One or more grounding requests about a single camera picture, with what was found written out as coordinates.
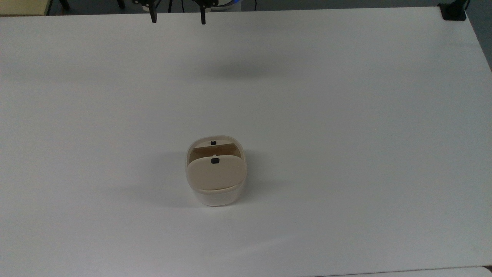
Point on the white plastic trash bin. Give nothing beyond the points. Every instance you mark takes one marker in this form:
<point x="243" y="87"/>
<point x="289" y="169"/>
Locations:
<point x="216" y="196"/>

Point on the beige trash bin lid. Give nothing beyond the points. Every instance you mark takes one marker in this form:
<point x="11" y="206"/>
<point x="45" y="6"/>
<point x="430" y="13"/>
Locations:
<point x="215" y="173"/>

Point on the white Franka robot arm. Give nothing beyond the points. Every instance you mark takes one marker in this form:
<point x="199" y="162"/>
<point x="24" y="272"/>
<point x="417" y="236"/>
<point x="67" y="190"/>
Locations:
<point x="230" y="2"/>

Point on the black Franka gripper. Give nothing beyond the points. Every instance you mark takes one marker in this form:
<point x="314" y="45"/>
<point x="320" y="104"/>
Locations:
<point x="173" y="2"/>

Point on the black stand leg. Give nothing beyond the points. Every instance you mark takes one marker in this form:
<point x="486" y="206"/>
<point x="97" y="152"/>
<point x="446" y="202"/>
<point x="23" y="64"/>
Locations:
<point x="121" y="3"/>
<point x="64" y="4"/>

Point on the black table clamp mount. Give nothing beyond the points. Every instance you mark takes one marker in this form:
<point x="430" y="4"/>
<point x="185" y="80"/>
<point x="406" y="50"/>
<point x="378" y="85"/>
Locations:
<point x="453" y="11"/>

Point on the light wooden furniture board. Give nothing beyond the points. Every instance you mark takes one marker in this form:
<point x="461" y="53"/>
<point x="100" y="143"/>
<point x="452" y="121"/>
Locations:
<point x="23" y="6"/>

